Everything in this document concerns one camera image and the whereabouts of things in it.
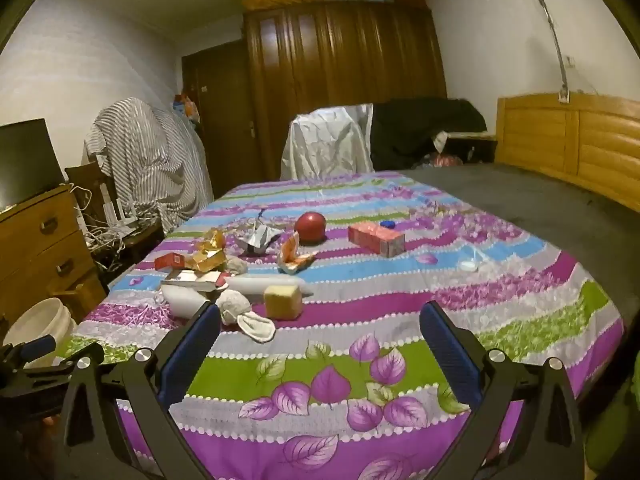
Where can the wooden dresser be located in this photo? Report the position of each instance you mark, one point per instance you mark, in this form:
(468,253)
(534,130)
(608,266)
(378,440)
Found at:
(35,240)

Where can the silver foil wrapper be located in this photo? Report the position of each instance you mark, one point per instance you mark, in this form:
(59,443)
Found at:
(260,240)

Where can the striped grey cloth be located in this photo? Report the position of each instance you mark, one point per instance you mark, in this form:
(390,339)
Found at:
(145,160)

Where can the white cloth over chair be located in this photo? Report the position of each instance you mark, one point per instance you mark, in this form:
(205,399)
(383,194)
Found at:
(325,145)

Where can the dark wooden door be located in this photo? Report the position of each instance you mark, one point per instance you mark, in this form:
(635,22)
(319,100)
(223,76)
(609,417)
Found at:
(220,110)

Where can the yellow sponge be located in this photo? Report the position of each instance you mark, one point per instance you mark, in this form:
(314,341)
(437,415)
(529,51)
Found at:
(282,301)

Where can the white plastic basin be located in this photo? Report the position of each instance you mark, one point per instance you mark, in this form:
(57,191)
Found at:
(35,320)

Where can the black clothes pile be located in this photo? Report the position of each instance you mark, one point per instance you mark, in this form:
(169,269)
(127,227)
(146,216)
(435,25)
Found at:
(410,130)

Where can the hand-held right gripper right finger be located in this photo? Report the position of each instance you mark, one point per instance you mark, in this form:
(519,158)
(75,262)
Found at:
(450,355)

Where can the brown wooden wardrobe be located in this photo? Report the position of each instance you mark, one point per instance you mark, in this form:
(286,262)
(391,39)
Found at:
(340,60)

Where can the small red box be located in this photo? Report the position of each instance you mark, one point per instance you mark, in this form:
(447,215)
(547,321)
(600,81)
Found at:
(170,261)

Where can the white cotton pad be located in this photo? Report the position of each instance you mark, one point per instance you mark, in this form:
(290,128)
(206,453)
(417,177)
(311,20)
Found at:
(255,327)

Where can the white box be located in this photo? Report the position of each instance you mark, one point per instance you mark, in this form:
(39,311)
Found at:
(192,280)

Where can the white cup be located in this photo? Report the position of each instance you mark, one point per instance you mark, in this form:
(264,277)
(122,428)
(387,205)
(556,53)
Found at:
(182,302)

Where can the wooden headboard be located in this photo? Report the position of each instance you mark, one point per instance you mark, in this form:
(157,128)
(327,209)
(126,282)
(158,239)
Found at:
(575,145)

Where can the colourful hanging bags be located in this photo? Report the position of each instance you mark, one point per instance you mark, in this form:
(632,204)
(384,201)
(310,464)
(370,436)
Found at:
(186,105)

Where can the red patterned bag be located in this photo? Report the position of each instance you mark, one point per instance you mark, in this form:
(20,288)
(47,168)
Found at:
(445,160)

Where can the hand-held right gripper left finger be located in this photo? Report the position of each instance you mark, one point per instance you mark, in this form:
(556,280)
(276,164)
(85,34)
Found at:
(192,355)

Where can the white plastic tube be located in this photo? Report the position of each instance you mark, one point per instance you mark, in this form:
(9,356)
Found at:
(250,285)

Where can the black television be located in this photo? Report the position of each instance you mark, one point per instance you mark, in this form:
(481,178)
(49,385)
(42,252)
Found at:
(25,160)

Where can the orange and white wrapper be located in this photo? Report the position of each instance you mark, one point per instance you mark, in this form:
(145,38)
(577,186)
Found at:
(292,257)

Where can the clear plastic wrap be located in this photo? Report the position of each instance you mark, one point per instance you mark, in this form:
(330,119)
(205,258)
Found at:
(470,264)

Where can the grey blanket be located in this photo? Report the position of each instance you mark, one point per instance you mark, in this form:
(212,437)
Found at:
(550,210)

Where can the small wooden stool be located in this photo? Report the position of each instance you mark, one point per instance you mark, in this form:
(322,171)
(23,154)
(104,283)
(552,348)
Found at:
(75,292)

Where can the wooden chair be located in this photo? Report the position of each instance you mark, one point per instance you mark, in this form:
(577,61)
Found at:
(82,177)

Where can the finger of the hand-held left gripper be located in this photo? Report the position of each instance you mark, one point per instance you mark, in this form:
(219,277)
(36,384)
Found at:
(37,346)

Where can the red cardboard box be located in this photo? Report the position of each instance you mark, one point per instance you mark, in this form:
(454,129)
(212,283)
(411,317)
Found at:
(372,237)

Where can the gold foil wrapper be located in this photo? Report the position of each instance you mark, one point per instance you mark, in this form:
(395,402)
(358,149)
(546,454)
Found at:
(207,255)

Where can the red apple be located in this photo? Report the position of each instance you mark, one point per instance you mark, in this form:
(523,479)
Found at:
(310,227)

